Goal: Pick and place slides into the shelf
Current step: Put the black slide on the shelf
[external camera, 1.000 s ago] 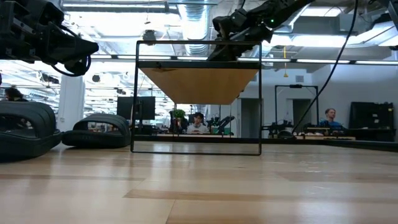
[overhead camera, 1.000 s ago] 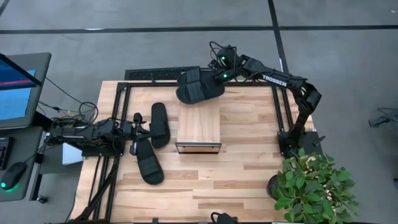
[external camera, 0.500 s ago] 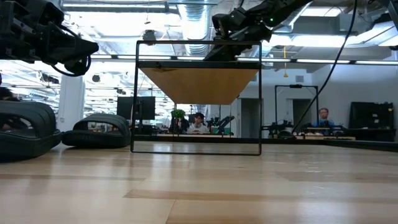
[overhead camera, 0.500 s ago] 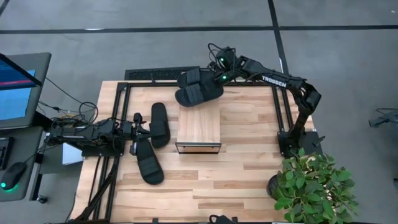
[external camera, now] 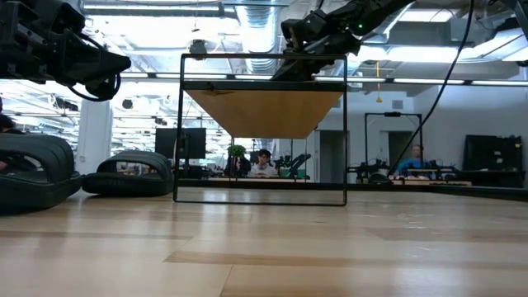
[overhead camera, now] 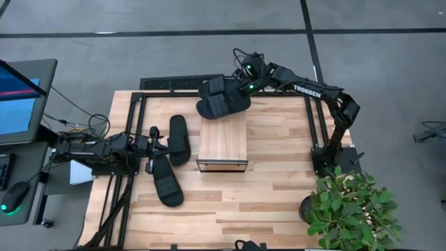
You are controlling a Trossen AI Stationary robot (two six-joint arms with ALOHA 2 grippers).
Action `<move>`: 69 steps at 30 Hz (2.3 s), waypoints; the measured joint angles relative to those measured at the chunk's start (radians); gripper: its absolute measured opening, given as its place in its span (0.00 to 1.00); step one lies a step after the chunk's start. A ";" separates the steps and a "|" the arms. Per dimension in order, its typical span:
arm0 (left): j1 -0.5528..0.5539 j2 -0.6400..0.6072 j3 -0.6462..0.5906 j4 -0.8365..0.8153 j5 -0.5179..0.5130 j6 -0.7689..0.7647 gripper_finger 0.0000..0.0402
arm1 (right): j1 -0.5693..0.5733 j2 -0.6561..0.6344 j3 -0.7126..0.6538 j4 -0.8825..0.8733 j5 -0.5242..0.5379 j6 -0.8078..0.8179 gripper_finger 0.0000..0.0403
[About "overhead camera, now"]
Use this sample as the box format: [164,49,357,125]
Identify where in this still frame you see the white box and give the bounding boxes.
[69,160,95,185]

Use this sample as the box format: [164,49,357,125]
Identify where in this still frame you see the wooden shelf with black frame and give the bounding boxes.
[196,110,249,174]

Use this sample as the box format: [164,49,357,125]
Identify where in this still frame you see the grey computer monitor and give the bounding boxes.
[0,58,59,146]

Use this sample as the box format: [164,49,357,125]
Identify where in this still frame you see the black plant pot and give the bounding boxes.
[298,194,320,225]

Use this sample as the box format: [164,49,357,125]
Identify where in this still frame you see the black monitor cable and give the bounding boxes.
[49,85,112,141]

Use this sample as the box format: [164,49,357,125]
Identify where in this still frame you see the grey computer desk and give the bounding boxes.
[0,141,50,226]

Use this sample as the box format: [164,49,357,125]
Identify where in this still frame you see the black computer mouse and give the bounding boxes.
[0,181,31,214]

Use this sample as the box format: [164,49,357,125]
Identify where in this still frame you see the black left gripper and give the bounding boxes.
[136,125,172,175]

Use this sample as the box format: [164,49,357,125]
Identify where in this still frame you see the black cable with connector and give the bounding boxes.
[41,113,89,128]

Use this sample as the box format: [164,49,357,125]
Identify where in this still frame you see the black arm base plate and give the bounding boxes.
[311,146,363,175]
[91,153,141,177]

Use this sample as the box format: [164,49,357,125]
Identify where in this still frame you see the black keyboard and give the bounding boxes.
[0,153,15,191]

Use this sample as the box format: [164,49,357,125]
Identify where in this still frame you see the black looped object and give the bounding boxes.
[233,239,268,251]

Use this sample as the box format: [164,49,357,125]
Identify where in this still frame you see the black perforated panel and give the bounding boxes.
[139,73,226,91]

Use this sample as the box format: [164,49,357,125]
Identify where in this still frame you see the black rubber slide sandal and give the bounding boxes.
[167,114,192,167]
[195,89,252,121]
[152,153,185,208]
[197,75,245,99]

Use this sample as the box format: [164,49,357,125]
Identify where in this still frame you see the black metal table frame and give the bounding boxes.
[79,89,328,251]

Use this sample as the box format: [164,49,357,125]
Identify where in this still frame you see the green leafy plant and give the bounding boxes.
[306,165,404,251]

